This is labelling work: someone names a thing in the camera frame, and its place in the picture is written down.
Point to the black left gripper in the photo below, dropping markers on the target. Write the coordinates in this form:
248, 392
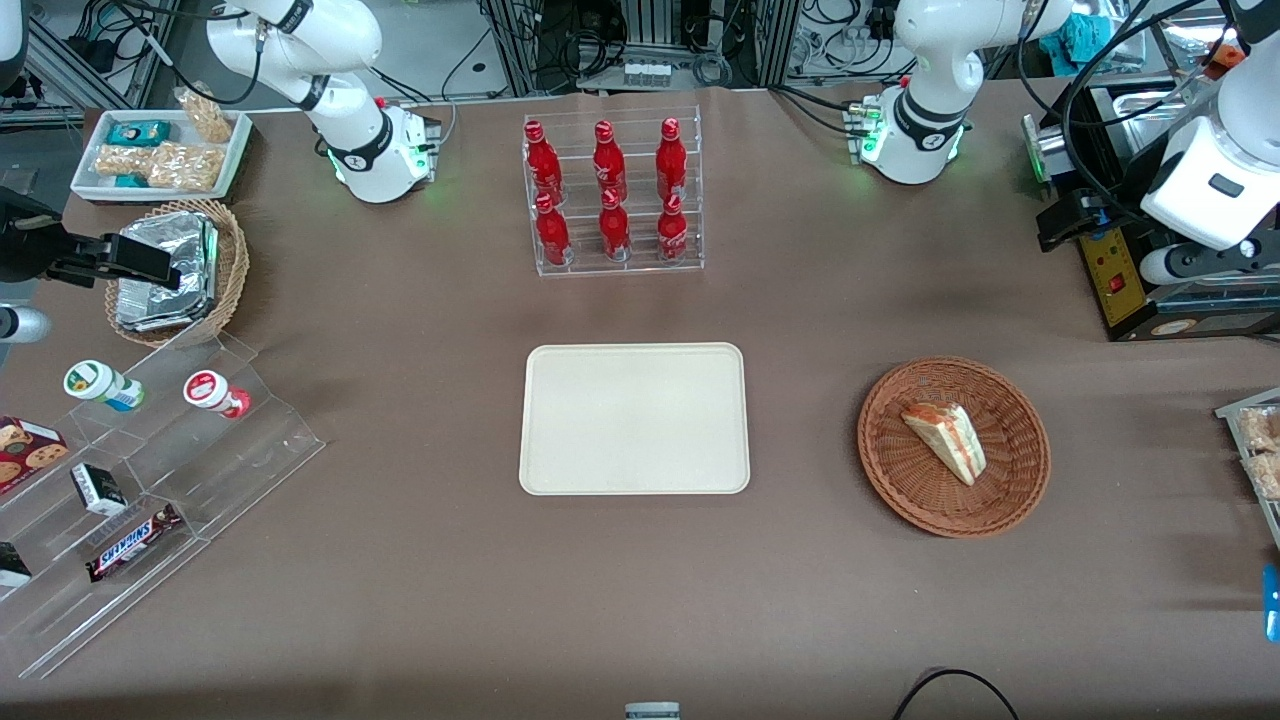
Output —
1083, 212

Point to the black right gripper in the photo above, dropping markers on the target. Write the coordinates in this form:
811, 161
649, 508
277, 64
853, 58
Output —
22, 243

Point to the triangle sandwich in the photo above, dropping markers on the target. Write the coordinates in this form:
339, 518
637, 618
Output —
948, 440

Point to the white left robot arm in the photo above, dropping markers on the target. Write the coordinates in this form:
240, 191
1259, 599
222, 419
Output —
930, 60

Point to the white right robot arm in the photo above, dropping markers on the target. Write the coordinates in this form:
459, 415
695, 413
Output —
350, 130

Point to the white rectangular snack tray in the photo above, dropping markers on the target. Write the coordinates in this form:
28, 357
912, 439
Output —
90, 180

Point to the tan deep wicker basket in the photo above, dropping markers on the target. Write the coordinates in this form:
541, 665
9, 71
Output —
232, 270

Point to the brown round wicker basket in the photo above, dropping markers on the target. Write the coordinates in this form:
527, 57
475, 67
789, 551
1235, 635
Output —
900, 470

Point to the beige rectangular tray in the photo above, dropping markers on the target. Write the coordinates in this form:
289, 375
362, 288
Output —
634, 420

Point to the foil wrapped packet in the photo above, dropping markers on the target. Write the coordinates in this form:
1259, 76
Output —
160, 312
190, 250

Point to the small teal snack package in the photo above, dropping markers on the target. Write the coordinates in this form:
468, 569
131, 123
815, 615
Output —
130, 181

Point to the black food warmer machine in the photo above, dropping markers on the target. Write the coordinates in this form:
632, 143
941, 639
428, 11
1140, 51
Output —
1130, 290

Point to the clear bag puffed snack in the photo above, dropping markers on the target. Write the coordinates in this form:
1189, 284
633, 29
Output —
120, 160
208, 118
188, 167

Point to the green lid yogurt cup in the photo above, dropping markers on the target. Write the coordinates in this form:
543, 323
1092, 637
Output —
95, 383

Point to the steel warmer pan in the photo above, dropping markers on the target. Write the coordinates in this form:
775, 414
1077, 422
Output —
1150, 105

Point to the red lid yogurt cup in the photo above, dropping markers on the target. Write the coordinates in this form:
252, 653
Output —
210, 390

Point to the teal cloth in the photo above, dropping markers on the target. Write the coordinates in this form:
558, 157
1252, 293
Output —
1080, 35

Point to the red cookie box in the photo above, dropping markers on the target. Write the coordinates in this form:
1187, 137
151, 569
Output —
25, 455

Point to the orange red food piece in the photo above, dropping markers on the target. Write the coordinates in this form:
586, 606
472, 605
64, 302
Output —
1225, 60

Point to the small black white box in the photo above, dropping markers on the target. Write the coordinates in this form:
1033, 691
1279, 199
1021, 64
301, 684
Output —
98, 490

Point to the clear acrylic stepped shelf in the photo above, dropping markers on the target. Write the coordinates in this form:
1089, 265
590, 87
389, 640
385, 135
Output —
250, 450

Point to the clear bag rice snack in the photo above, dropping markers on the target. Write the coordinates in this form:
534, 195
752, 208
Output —
1266, 477
1262, 430

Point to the snickers chocolate bar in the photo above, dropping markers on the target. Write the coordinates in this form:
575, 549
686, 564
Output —
132, 543

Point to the black white snack pack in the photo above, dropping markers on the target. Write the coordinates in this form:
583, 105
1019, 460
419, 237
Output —
12, 568

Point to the red cola bottle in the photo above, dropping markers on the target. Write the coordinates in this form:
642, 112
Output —
543, 165
672, 235
608, 165
614, 232
671, 160
553, 238

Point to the clear acrylic bottle rack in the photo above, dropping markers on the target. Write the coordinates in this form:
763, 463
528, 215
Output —
640, 268

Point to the blue plastic object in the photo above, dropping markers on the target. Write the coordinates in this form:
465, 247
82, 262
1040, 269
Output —
1272, 605

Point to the grey connector block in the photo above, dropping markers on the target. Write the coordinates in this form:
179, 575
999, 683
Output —
646, 74

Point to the aluminium equipment rack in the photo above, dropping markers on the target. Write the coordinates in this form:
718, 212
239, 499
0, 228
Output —
590, 30

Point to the grey small device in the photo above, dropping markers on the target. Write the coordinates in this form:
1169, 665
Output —
652, 712

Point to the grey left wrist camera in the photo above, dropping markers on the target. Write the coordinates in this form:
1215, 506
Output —
1165, 266

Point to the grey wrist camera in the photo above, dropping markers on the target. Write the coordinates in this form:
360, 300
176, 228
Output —
22, 324
1165, 266

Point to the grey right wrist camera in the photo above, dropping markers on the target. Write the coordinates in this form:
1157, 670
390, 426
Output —
22, 324

